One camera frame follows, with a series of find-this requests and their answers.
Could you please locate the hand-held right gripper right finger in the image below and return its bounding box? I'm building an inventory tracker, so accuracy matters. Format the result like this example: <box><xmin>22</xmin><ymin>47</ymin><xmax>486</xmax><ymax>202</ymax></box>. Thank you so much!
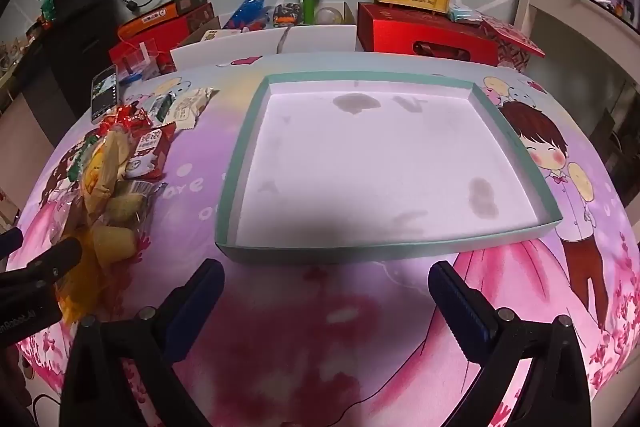
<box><xmin>427</xmin><ymin>261</ymin><xmax>593</xmax><ymax>427</ymax></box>

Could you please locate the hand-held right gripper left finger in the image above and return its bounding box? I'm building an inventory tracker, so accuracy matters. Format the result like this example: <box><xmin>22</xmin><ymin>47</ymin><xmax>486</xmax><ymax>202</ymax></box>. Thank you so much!
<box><xmin>60</xmin><ymin>258</ymin><xmax>226</xmax><ymax>427</ymax></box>

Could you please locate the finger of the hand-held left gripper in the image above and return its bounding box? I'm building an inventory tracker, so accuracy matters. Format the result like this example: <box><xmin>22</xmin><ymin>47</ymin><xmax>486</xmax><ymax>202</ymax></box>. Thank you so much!
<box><xmin>0</xmin><ymin>237</ymin><xmax>84</xmax><ymax>303</ymax></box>
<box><xmin>0</xmin><ymin>228</ymin><xmax>24</xmax><ymax>264</ymax></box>

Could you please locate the clear bag of yellow cakes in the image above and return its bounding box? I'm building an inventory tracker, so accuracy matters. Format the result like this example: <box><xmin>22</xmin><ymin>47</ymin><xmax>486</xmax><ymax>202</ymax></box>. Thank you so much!
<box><xmin>80</xmin><ymin>127</ymin><xmax>153</xmax><ymax>260</ymax></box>

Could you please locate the red packet with white label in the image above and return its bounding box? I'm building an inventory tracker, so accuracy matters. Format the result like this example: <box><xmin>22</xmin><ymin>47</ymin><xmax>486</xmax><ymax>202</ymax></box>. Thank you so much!
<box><xmin>125</xmin><ymin>123</ymin><xmax>177</xmax><ymax>180</ymax></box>

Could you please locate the teal shallow cardboard box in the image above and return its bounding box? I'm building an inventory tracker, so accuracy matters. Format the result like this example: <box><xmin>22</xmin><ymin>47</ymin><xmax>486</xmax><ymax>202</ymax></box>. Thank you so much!
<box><xmin>215</xmin><ymin>74</ymin><xmax>563</xmax><ymax>264</ymax></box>

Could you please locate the green white foil packet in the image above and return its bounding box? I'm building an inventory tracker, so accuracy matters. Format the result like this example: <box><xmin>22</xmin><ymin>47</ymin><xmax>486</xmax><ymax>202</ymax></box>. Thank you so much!
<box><xmin>149</xmin><ymin>92</ymin><xmax>176</xmax><ymax>124</ymax></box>

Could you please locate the cream printed snack packet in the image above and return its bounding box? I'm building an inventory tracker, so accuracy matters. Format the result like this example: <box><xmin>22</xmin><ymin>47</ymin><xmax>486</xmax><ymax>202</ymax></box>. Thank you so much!
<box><xmin>167</xmin><ymin>86</ymin><xmax>221</xmax><ymax>130</ymax></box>

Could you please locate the dark green snack packet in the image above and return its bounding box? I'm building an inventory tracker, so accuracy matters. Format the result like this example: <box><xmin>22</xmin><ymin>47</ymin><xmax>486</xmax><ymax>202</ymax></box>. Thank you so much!
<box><xmin>65</xmin><ymin>134</ymin><xmax>103</xmax><ymax>182</ymax></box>

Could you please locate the cartoon printed bedsheet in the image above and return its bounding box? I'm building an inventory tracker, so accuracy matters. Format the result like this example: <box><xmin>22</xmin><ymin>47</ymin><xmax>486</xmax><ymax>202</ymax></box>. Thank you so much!
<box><xmin>10</xmin><ymin>52</ymin><xmax>640</xmax><ymax>427</ymax></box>

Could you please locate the shiny red foil packet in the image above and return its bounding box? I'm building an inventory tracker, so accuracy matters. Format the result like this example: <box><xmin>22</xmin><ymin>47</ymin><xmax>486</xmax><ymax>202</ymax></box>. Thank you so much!
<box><xmin>99</xmin><ymin>103</ymin><xmax>153</xmax><ymax>132</ymax></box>

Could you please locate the smartphone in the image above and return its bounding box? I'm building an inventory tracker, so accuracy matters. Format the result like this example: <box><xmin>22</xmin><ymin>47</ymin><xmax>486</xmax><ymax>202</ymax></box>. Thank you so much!
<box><xmin>91</xmin><ymin>64</ymin><xmax>119</xmax><ymax>124</ymax></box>

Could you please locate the dark cabinet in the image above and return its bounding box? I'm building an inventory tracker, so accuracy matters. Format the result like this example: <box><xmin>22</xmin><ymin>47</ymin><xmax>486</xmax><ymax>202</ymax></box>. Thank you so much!
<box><xmin>0</xmin><ymin>19</ymin><xmax>123</xmax><ymax>142</ymax></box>

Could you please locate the clear plastic box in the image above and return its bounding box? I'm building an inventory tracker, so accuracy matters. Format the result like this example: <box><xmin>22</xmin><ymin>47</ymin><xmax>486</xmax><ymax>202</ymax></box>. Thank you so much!
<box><xmin>120</xmin><ymin>39</ymin><xmax>166</xmax><ymax>75</ymax></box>

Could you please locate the flat red box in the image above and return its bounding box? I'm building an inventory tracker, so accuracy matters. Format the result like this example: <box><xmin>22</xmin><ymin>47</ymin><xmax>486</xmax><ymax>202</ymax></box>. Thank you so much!
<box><xmin>109</xmin><ymin>4</ymin><xmax>216</xmax><ymax>74</ymax></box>

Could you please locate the red patterned box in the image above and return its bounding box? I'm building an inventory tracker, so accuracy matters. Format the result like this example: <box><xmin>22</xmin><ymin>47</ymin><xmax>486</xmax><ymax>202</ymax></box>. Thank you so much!
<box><xmin>477</xmin><ymin>17</ymin><xmax>546</xmax><ymax>72</ymax></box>

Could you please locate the orange black flat box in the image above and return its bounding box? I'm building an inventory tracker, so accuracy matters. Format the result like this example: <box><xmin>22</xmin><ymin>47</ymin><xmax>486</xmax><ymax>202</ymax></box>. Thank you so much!
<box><xmin>117</xmin><ymin>0</ymin><xmax>208</xmax><ymax>40</ymax></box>

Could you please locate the blue wet wipes pack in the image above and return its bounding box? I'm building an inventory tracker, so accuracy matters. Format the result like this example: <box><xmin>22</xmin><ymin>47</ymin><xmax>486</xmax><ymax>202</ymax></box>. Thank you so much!
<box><xmin>447</xmin><ymin>4</ymin><xmax>483</xmax><ymax>25</ymax></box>

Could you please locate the white cardboard box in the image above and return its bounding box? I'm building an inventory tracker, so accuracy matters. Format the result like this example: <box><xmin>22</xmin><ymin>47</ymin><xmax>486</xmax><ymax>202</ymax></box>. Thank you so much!
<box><xmin>170</xmin><ymin>2</ymin><xmax>358</xmax><ymax>70</ymax></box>

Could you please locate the blue bottle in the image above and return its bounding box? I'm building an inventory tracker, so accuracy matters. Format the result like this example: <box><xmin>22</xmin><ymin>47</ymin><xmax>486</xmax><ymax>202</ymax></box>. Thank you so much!
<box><xmin>222</xmin><ymin>0</ymin><xmax>271</xmax><ymax>30</ymax></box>

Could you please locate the colourful toy car pack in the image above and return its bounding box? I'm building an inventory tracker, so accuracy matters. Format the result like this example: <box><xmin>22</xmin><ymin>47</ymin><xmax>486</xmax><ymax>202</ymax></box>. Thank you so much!
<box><xmin>272</xmin><ymin>3</ymin><xmax>303</xmax><ymax>28</ymax></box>

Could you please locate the green dumbbell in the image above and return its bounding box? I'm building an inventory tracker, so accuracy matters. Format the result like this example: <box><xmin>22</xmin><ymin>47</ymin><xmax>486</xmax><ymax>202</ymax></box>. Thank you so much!
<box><xmin>296</xmin><ymin>0</ymin><xmax>322</xmax><ymax>26</ymax></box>

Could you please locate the red gift box with handle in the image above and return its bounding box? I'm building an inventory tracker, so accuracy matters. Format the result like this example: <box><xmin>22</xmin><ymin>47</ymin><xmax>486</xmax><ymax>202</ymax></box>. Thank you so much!
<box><xmin>356</xmin><ymin>2</ymin><xmax>500</xmax><ymax>66</ymax></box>

